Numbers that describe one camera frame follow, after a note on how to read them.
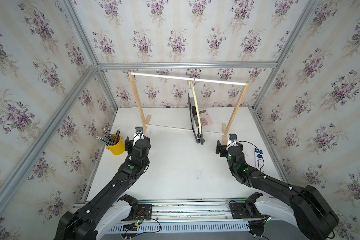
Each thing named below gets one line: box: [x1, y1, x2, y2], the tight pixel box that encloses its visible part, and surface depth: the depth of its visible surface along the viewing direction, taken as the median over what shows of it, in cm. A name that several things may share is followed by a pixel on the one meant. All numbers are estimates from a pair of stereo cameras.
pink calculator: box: [199, 109, 214, 127], surface depth 113 cm
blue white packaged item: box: [254, 148, 264, 171], surface depth 92 cm
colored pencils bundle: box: [96, 127, 121, 145], surface depth 90 cm
